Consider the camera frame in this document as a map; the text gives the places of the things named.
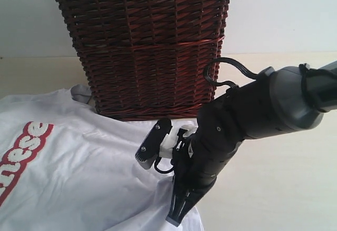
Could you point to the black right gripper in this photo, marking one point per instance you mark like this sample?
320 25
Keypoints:
196 166

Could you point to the dark red wicker basket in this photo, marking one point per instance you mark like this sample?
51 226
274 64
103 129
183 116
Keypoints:
144 59

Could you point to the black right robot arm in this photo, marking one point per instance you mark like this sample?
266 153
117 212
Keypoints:
275 102

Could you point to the grey sock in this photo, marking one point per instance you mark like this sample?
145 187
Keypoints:
81 93

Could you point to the white t-shirt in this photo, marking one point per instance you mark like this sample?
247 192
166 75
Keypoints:
64 167

